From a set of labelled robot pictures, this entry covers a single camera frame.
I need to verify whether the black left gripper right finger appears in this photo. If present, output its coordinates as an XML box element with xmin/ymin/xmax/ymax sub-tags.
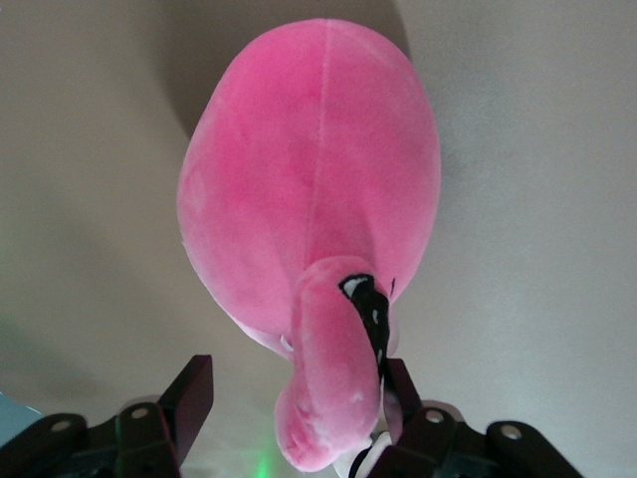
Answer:
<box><xmin>380</xmin><ymin>356</ymin><xmax>606</xmax><ymax>478</ymax></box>

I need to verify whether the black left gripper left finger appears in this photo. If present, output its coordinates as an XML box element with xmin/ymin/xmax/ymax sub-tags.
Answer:
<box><xmin>27</xmin><ymin>353</ymin><xmax>215</xmax><ymax>478</ymax></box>

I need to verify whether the bright pink round plush toy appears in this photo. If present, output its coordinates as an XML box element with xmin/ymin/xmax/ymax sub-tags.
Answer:
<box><xmin>174</xmin><ymin>17</ymin><xmax>443</xmax><ymax>474</ymax></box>

